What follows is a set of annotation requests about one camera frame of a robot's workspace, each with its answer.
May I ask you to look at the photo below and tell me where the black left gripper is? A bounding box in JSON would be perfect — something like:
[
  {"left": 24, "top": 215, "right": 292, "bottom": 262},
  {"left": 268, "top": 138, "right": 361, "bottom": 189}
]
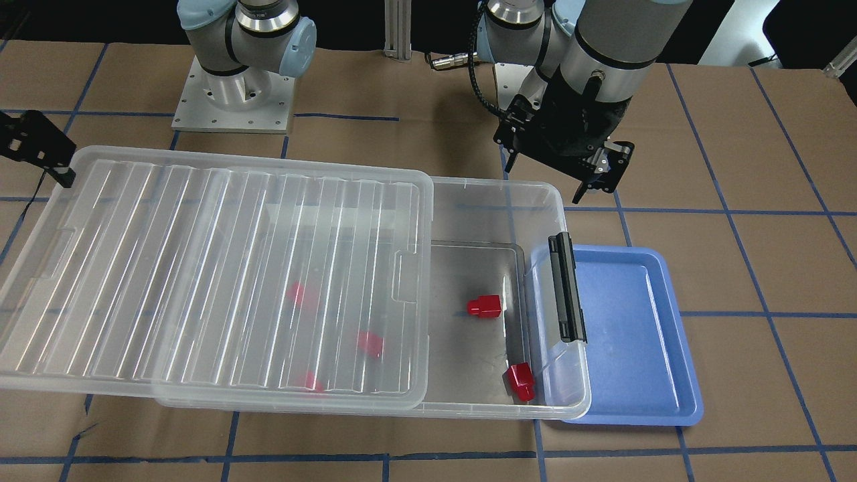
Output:
[{"left": 495, "top": 74, "right": 634, "bottom": 204}]

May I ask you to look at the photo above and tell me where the red block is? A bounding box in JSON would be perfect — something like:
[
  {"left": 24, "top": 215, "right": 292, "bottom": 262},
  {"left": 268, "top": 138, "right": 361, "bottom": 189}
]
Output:
[
  {"left": 297, "top": 370, "right": 325, "bottom": 394},
  {"left": 466, "top": 294, "right": 504, "bottom": 319},
  {"left": 285, "top": 281, "right": 319, "bottom": 311},
  {"left": 505, "top": 362, "right": 536, "bottom": 402},
  {"left": 356, "top": 330, "right": 384, "bottom": 359}
]

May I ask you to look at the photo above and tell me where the clear plastic box lid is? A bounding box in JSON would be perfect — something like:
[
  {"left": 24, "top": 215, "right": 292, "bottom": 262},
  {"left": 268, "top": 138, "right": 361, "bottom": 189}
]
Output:
[{"left": 1, "top": 146, "right": 434, "bottom": 414}]

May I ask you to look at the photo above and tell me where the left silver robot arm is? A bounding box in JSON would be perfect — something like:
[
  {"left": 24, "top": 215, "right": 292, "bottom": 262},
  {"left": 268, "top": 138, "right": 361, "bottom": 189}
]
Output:
[{"left": 466, "top": 1, "right": 691, "bottom": 204}]

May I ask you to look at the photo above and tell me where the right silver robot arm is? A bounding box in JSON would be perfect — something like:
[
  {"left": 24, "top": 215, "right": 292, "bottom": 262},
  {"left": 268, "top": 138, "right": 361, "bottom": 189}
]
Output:
[{"left": 2, "top": 1, "right": 317, "bottom": 188}]

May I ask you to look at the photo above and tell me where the clear plastic storage box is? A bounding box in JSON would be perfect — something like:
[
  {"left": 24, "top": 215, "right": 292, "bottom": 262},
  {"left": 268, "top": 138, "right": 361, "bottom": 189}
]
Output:
[{"left": 153, "top": 169, "right": 591, "bottom": 419}]

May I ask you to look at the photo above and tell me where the red block in box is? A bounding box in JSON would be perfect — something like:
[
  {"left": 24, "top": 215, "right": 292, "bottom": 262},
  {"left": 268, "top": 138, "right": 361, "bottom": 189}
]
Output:
[{"left": 505, "top": 362, "right": 536, "bottom": 402}]

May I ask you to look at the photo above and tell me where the brown paper table cover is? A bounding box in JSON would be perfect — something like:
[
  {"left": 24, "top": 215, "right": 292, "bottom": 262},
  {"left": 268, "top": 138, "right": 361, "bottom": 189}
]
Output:
[{"left": 2, "top": 41, "right": 855, "bottom": 481}]

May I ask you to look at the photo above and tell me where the blue plastic tray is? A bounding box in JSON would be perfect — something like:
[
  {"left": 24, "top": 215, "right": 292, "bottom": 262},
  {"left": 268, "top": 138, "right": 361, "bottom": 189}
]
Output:
[{"left": 574, "top": 245, "right": 704, "bottom": 427}]

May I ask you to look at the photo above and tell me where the red block under lid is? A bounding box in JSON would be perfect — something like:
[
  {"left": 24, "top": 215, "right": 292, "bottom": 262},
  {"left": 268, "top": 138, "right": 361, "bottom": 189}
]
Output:
[
  {"left": 297, "top": 370, "right": 325, "bottom": 394},
  {"left": 356, "top": 330, "right": 384, "bottom": 359},
  {"left": 285, "top": 281, "right": 319, "bottom": 311}
]

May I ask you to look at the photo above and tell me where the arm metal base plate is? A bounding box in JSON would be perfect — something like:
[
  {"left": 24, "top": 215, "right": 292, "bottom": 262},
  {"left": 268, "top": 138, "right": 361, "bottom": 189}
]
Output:
[
  {"left": 493, "top": 63, "right": 544, "bottom": 122},
  {"left": 171, "top": 59, "right": 298, "bottom": 135}
]

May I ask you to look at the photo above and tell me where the black box latch handle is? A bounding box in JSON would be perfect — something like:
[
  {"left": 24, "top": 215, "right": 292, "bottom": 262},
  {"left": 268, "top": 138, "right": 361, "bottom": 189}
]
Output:
[{"left": 548, "top": 232, "right": 587, "bottom": 343}]

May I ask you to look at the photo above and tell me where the aluminium frame post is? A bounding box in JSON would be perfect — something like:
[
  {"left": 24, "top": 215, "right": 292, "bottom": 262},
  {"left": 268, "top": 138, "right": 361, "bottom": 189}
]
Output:
[{"left": 382, "top": 0, "right": 412, "bottom": 63}]

